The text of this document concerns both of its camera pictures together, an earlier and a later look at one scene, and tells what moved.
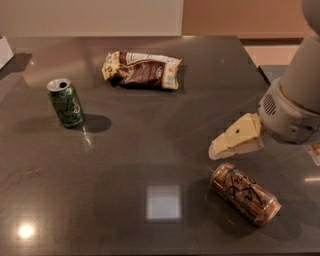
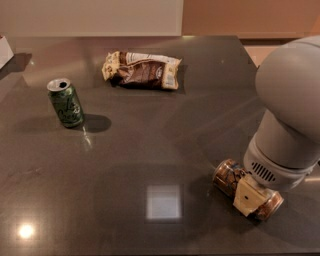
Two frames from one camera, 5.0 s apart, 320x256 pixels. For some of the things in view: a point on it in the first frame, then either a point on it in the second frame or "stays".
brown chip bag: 141,70 stays
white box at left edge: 6,52 stays
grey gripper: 287,120 to 270,174
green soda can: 66,102 stays
